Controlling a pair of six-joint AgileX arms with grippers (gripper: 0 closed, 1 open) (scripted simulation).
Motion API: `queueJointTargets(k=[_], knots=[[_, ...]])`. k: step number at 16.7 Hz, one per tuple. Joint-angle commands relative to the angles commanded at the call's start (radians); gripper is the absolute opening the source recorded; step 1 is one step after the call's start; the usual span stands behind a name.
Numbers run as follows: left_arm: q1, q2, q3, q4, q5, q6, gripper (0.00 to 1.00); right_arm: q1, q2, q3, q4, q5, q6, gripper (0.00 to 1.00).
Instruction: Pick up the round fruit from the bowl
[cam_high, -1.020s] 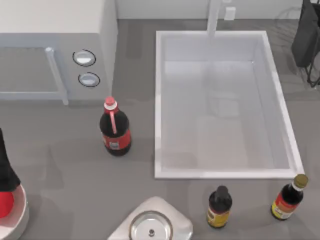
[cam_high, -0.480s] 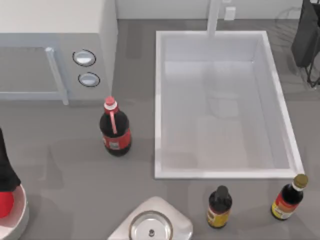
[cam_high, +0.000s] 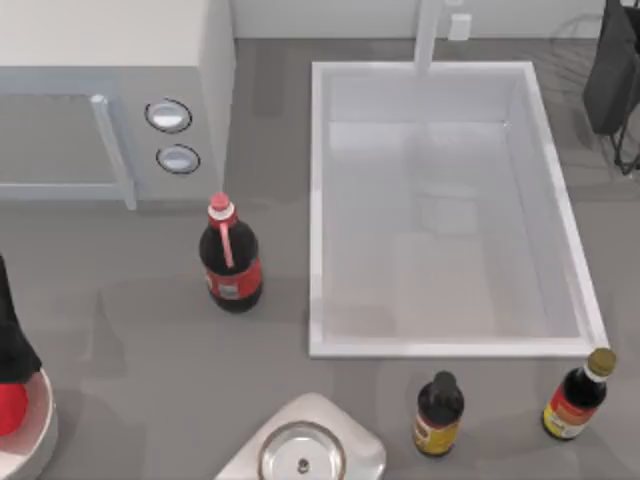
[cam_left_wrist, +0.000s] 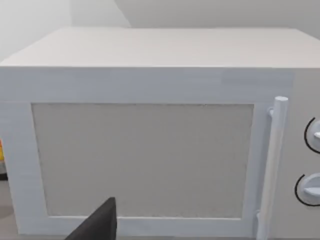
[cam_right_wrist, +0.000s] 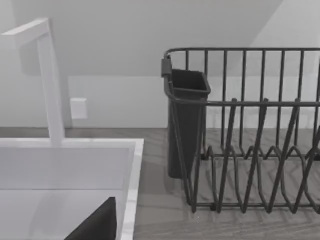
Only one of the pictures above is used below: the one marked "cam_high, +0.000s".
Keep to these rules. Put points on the cola bottle with red cap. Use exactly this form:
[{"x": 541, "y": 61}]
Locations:
[{"x": 230, "y": 270}]

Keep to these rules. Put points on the white sink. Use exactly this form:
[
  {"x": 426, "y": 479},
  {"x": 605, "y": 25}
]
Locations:
[{"x": 450, "y": 280}]

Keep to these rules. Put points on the round silver microwave knob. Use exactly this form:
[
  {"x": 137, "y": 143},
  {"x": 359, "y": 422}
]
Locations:
[
  {"x": 168, "y": 115},
  {"x": 177, "y": 158}
]

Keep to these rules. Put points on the pale kitchen scale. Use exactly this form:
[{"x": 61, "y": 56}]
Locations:
[{"x": 357, "y": 440}]

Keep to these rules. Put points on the dark bottle with black cap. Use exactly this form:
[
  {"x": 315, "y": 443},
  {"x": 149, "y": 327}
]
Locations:
[{"x": 438, "y": 415}]

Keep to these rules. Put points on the tall white tap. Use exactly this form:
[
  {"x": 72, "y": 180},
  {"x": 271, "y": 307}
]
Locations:
[{"x": 426, "y": 35}]

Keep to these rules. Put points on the pale microwave oven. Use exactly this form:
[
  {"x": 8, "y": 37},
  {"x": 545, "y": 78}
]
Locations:
[{"x": 165, "y": 45}]

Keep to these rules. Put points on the dark bottle with gold cap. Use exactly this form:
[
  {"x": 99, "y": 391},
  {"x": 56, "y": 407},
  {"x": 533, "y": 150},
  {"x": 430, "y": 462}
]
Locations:
[{"x": 575, "y": 400}]

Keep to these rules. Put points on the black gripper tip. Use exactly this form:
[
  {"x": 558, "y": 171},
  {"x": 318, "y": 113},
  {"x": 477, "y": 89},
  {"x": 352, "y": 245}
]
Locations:
[{"x": 12, "y": 340}]

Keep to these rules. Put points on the black chair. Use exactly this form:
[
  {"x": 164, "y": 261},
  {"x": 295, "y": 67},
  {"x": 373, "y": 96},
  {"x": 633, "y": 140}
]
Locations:
[{"x": 612, "y": 75}]

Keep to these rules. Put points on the red round part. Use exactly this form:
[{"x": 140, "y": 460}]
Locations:
[{"x": 10, "y": 407}]

